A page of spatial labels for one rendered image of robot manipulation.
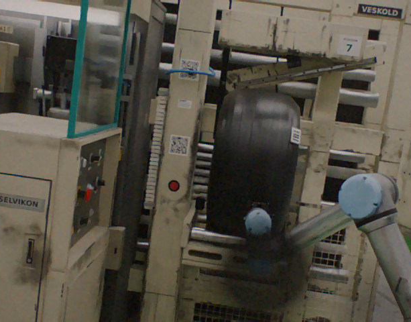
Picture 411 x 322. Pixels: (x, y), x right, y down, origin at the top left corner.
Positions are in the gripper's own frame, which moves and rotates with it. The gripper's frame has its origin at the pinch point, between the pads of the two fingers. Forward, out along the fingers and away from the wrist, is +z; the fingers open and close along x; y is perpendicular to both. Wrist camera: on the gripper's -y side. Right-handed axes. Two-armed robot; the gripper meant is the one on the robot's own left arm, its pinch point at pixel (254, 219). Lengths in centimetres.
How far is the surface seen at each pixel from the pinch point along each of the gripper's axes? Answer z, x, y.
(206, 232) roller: 11.5, 16.7, -8.4
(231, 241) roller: 11.2, 7.0, -10.2
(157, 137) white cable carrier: 16, 41, 25
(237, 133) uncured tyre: -3.5, 10.3, 29.4
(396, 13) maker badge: 64, -52, 97
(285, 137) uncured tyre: -2.5, -6.6, 30.7
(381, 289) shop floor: 288, -122, -67
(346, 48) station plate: 35, -29, 72
